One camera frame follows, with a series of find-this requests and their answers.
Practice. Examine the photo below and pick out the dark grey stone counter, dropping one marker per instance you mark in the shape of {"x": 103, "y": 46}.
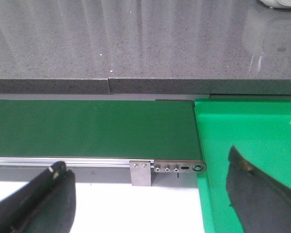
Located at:
{"x": 214, "y": 47}

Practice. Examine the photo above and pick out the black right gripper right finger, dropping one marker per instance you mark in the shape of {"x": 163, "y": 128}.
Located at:
{"x": 262, "y": 204}

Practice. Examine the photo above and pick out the steel conveyor support bracket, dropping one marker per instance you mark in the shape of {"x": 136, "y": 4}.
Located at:
{"x": 140, "y": 173}

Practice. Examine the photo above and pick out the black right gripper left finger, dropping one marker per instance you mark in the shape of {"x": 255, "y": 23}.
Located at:
{"x": 47, "y": 204}

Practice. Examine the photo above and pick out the green conveyor belt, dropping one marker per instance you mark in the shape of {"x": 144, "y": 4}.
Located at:
{"x": 97, "y": 128}

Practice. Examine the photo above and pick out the bright green plastic tray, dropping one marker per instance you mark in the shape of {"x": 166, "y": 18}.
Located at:
{"x": 260, "y": 130}

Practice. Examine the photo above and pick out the brown conveyor end plate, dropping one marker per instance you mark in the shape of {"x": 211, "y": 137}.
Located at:
{"x": 179, "y": 166}

